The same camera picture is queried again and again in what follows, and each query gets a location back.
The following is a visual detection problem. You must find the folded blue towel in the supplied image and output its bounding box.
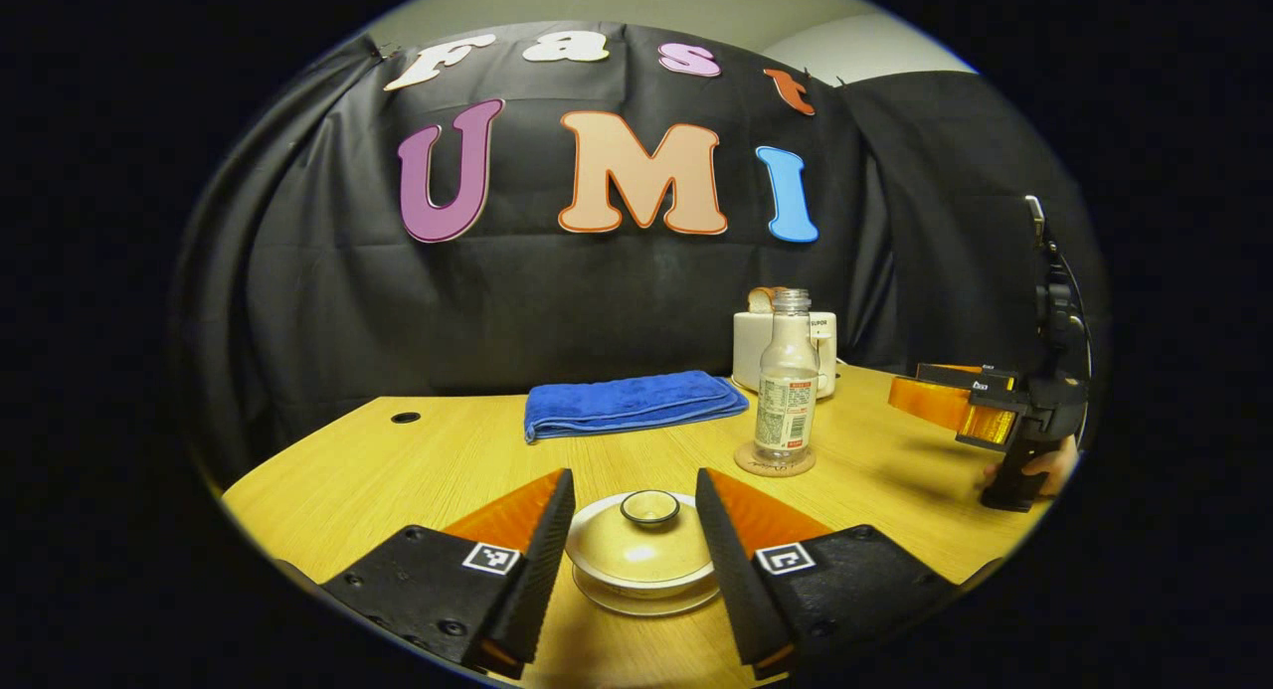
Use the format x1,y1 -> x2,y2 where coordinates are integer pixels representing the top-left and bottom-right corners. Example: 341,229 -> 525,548
523,370 -> 751,445

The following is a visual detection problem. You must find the clear glass water bottle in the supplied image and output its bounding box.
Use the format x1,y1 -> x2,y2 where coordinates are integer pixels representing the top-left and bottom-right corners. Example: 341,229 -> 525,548
752,288 -> 822,462

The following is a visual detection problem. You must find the cream teacup lid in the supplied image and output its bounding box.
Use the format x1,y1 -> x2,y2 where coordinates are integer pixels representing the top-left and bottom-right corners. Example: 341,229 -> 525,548
565,489 -> 717,588

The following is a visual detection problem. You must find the round brown coaster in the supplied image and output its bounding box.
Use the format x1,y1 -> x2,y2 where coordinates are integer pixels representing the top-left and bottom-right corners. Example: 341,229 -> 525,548
733,439 -> 818,479

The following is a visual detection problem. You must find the black backdrop cloth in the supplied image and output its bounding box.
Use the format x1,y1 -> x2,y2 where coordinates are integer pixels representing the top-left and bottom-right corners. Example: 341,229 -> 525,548
171,21 -> 1112,491

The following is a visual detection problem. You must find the cream ceramic saucer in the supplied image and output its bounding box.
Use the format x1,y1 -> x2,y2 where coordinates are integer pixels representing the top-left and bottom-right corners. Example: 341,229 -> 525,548
572,573 -> 723,618

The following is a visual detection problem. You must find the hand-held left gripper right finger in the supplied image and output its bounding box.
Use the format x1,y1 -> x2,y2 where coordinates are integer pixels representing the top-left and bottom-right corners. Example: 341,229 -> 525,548
693,467 -> 962,681

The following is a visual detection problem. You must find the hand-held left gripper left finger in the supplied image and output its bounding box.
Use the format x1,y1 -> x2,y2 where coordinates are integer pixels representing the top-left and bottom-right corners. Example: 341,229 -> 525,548
320,467 -> 578,681

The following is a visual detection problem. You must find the white toaster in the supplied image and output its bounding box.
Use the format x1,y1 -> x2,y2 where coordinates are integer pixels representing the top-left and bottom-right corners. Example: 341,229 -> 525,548
732,309 -> 839,401

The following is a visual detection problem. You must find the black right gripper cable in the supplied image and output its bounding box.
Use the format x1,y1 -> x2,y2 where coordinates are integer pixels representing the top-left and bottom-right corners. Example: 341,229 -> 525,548
1052,250 -> 1097,377

